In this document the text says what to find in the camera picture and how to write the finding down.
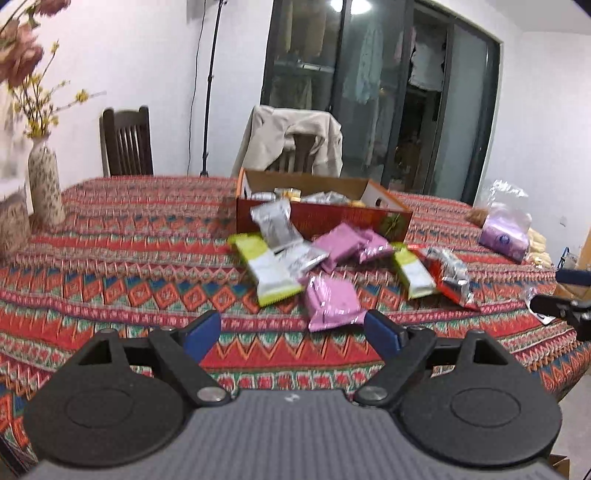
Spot pill blister pack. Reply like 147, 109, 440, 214
524, 284, 556, 325

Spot red patterned tablecloth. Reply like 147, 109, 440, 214
0, 175, 591, 462

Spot beige jacket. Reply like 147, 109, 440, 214
231, 105, 345, 179

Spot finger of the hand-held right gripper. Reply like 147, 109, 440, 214
531, 294, 591, 320
555, 268, 591, 286

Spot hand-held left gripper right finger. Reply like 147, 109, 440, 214
355, 309, 521, 410

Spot yellow flower sprigs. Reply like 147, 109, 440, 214
13, 41, 108, 139

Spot small floral ceramic vase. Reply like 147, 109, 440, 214
28, 136, 66, 227

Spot dried pink rose bouquet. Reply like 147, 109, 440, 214
0, 0, 71, 89

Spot black framed sliding glass door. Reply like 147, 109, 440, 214
261, 0, 502, 206

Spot wooden chair under jacket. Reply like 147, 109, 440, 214
278, 133, 325, 174

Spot cream cloth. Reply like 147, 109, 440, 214
526, 228, 553, 269

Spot pile of snack packets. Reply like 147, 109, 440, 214
228, 187, 482, 333

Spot dark wooden chair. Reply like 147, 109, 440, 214
100, 106, 154, 177

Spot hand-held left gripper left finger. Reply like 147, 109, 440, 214
74, 310, 232, 408

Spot studio light on stand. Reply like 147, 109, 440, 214
187, 0, 228, 177

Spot clear plastic bag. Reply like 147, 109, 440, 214
465, 180, 530, 228

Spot row of hanging clothes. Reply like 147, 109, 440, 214
272, 0, 448, 108

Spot red cardboard box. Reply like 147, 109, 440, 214
236, 168, 413, 243

